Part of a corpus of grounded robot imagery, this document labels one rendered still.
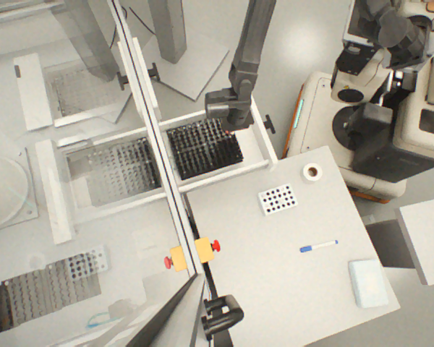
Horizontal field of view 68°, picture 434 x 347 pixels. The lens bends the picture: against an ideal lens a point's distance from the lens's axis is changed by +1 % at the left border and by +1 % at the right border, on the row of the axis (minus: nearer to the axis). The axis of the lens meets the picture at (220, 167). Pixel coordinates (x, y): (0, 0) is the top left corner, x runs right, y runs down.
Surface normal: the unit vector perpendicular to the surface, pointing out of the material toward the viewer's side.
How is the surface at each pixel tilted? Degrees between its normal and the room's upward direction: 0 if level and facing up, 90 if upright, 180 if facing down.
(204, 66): 3
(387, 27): 57
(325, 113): 0
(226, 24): 0
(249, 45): 51
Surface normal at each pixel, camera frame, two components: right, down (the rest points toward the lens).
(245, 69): 0.15, 0.63
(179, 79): -0.01, -0.20
